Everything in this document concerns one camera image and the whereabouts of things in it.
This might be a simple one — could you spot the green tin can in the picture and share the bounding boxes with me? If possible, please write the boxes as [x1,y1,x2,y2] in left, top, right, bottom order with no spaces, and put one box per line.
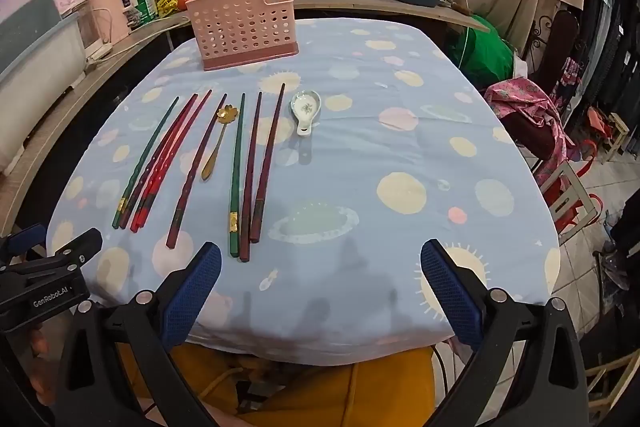
[132,0,158,28]

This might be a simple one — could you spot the dark red chopstick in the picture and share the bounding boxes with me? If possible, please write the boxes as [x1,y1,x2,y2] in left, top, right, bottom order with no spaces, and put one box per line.
[249,83,286,244]
[119,93,199,230]
[239,91,263,263]
[166,93,228,251]

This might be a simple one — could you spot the white blue-lidded dish box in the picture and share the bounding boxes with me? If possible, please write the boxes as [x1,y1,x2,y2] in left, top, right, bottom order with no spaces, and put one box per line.
[0,0,88,172]

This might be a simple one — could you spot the red stool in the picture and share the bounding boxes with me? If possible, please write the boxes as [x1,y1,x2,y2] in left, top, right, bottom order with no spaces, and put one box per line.
[537,157,603,238]

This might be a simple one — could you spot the dark metal chair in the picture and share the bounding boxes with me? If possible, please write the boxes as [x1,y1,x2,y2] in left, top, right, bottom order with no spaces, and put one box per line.
[530,9,581,92]

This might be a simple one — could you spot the green chopstick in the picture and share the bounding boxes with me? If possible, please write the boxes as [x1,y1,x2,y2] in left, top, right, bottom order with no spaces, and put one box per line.
[112,96,180,230]
[229,93,247,258]

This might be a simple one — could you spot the blue planet print tablecloth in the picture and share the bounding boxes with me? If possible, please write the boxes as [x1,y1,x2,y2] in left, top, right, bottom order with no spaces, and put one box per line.
[46,18,561,353]

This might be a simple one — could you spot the dark hanging clothes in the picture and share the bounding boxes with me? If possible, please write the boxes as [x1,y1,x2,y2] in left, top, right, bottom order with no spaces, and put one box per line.
[575,0,640,108]

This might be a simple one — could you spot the wooden side counter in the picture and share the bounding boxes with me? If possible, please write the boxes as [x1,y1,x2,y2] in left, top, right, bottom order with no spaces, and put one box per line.
[0,12,191,233]

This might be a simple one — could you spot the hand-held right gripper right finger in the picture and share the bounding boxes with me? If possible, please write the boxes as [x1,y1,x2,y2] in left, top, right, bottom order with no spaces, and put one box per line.
[419,238,590,427]

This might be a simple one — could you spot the person's left hand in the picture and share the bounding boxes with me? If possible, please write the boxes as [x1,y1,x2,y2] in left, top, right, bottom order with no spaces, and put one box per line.
[29,326,62,408]

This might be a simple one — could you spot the grey counter board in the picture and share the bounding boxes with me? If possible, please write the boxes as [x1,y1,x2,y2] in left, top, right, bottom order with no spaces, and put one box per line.
[290,0,491,32]

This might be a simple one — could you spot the green bag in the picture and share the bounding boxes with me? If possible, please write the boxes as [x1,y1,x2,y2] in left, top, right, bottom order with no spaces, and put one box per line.
[447,14,516,90]

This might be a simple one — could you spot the bright red chopstick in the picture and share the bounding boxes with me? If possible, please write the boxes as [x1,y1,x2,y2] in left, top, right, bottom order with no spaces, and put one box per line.
[129,92,206,233]
[137,90,213,230]

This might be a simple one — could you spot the pink floral cloth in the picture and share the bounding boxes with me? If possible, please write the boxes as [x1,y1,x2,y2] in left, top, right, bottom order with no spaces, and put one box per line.
[482,74,596,192]

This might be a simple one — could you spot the gold flower spoon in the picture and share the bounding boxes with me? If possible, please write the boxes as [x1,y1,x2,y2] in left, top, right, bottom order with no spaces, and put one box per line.
[201,104,237,181]

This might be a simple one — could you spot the yellow pants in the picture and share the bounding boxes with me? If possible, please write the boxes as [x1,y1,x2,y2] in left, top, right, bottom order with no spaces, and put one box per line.
[117,342,436,427]

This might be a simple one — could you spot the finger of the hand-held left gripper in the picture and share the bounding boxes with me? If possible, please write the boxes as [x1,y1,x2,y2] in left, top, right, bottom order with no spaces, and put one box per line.
[30,228,104,269]
[0,223,47,261]

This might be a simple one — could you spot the white ceramic spoon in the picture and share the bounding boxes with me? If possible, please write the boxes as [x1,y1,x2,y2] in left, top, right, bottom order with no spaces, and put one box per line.
[290,90,322,136]

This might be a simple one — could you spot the pink plastic utensil holder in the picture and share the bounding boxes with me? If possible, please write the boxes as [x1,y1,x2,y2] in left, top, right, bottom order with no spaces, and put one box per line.
[186,0,300,72]

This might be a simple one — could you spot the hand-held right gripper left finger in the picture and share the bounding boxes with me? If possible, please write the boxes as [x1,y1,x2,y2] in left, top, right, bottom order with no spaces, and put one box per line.
[52,242,223,427]

